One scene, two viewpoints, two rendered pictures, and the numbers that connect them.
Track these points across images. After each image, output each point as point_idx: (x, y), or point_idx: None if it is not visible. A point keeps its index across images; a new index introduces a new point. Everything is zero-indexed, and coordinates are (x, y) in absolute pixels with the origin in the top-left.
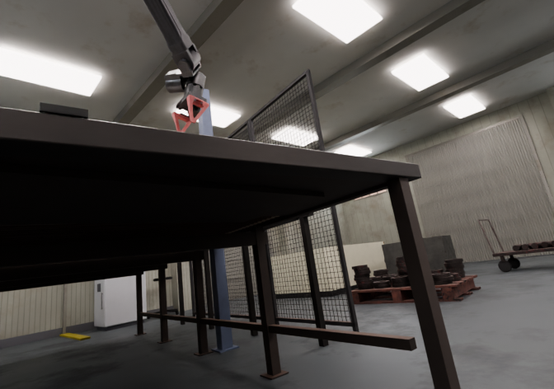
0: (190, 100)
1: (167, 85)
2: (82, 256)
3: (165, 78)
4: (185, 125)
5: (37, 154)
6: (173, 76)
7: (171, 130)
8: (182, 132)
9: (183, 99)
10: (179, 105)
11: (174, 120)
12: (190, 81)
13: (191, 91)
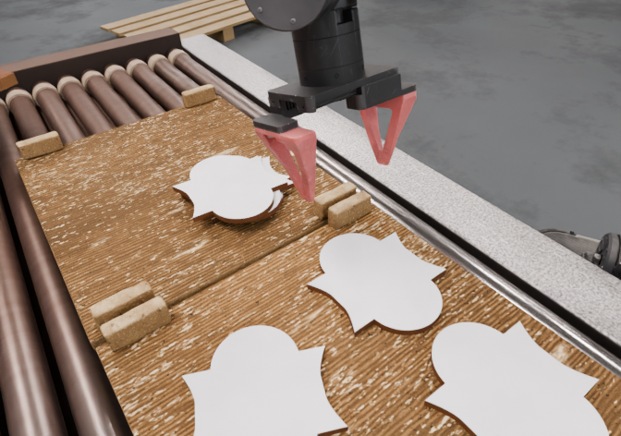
0: (411, 106)
1: (322, 10)
2: None
3: None
4: (288, 159)
5: None
6: None
7: (568, 249)
8: (548, 237)
9: (378, 94)
10: (322, 102)
11: (308, 164)
12: None
13: (393, 66)
